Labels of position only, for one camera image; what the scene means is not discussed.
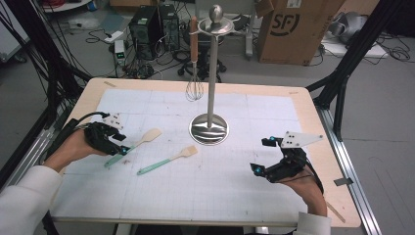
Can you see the grey plastic device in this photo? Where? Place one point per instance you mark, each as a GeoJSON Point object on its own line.
{"type": "Point", "coordinates": [349, 26]}

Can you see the grey tape piece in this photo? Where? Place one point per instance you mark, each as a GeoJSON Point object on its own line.
{"type": "Point", "coordinates": [343, 181]}

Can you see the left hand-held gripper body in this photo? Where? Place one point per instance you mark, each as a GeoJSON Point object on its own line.
{"type": "Point", "coordinates": [98, 135]}

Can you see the steel utensil stand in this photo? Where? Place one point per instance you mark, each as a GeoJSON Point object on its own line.
{"type": "Point", "coordinates": [212, 81]}

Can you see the black computer tower green label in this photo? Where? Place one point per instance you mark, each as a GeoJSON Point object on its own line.
{"type": "Point", "coordinates": [145, 36]}

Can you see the large brown cardboard box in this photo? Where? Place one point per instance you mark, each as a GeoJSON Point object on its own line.
{"type": "Point", "coordinates": [313, 39]}

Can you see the thin wooden strip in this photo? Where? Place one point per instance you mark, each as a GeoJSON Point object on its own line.
{"type": "Point", "coordinates": [336, 213]}

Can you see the white power strip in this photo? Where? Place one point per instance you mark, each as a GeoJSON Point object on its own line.
{"type": "Point", "coordinates": [114, 36]}

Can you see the person's left hand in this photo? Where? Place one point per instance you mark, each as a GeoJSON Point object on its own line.
{"type": "Point", "coordinates": [70, 148]}

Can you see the person's right hand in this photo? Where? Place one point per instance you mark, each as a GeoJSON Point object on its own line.
{"type": "Point", "coordinates": [310, 192]}

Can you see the small device green display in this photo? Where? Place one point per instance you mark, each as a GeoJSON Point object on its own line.
{"type": "Point", "coordinates": [119, 52]}

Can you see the white grid mat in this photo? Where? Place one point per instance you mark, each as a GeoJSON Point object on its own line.
{"type": "Point", "coordinates": [228, 196]}

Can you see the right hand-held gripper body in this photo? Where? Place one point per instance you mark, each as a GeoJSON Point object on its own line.
{"type": "Point", "coordinates": [292, 164]}

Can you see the black office stool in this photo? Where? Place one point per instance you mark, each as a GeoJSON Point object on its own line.
{"type": "Point", "coordinates": [204, 67]}

